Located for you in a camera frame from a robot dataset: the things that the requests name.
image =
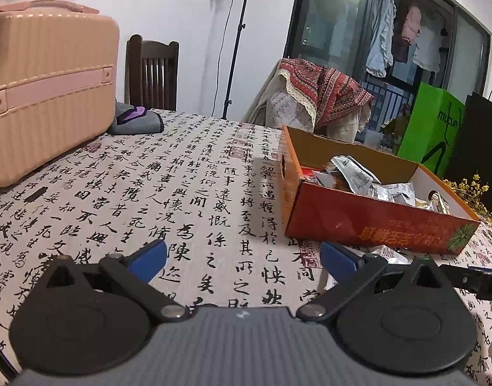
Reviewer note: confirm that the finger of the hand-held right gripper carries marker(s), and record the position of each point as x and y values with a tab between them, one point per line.
483	283

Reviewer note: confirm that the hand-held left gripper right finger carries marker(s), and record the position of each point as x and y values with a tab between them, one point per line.
338	261

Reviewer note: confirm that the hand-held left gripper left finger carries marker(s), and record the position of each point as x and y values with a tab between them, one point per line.
149	259

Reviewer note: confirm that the orange cardboard box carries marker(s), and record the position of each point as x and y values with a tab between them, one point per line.
350	217

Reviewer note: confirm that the pile of cookie packets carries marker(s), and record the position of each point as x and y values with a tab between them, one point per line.
390	255

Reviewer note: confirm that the heap of mixed snack packets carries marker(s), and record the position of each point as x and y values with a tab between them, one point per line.
358	177

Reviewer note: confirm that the yellow flower branch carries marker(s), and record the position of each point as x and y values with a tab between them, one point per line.
470	189

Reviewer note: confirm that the grey purple pouch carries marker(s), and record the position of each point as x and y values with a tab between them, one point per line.
143	124

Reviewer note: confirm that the black paper bag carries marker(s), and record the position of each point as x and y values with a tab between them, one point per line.
483	140

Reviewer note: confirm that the green paper bag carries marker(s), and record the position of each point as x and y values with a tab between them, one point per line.
426	128

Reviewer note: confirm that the chair draped with patterned cloth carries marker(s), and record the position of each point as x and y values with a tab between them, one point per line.
286	108

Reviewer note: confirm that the red patterned throw cloth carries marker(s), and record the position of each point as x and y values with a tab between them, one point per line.
334	88

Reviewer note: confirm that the dark wooden chair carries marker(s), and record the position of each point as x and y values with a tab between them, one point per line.
153	76

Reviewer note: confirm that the pink hard-shell suitcase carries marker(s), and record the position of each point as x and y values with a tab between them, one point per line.
49	88

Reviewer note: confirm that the light blue hanging shirt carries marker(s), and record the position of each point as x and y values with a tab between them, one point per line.
380	36

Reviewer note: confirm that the white hanging garment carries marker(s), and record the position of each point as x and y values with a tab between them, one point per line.
428	48

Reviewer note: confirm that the pink hanging garment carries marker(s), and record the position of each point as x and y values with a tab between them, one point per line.
408	28

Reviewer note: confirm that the black framed glass door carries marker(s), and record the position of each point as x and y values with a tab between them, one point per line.
330	16

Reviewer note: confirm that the studio light stand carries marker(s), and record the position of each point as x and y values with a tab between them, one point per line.
240	28

